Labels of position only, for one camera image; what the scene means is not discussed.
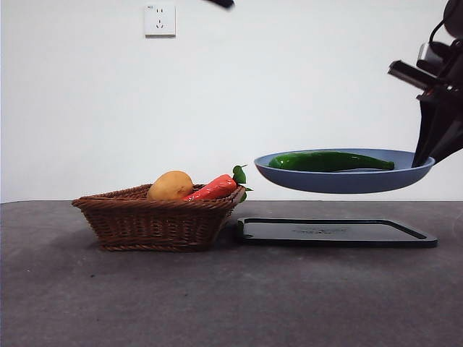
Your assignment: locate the blue round plate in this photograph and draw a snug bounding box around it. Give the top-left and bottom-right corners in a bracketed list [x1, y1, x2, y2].
[253, 148, 436, 194]

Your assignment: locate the long green pepper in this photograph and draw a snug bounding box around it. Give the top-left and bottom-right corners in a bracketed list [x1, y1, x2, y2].
[268, 150, 396, 173]

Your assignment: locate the yellow-brown potato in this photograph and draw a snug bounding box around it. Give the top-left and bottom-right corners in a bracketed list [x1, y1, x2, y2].
[146, 170, 195, 201]

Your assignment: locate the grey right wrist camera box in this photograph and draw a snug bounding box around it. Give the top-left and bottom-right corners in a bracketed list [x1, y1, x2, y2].
[417, 42, 444, 64]

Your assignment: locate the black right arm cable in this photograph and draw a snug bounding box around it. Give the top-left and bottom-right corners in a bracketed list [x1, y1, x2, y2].
[429, 19, 450, 45]

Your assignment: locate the dark green rectangular tray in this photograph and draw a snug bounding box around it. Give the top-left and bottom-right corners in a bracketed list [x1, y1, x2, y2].
[236, 216, 439, 249]

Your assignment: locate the brown wicker basket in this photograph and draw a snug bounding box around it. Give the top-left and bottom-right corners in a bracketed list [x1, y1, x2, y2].
[71, 183, 247, 253]

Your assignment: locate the orange carrot with green leaves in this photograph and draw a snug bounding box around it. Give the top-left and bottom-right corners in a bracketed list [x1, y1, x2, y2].
[182, 163, 255, 202]

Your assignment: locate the white wall socket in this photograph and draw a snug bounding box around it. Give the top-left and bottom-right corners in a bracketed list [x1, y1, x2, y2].
[144, 4, 177, 38]

